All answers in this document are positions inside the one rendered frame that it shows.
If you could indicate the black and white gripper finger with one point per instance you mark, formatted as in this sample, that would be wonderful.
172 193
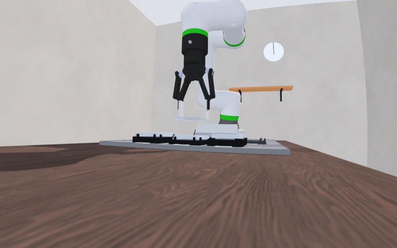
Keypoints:
210 73
180 94

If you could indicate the white operator button panel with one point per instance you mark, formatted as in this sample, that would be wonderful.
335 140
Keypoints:
208 129

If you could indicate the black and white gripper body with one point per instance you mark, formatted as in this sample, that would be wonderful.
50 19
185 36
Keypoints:
194 60

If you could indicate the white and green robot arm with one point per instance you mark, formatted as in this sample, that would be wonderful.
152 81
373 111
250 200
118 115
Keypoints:
207 26

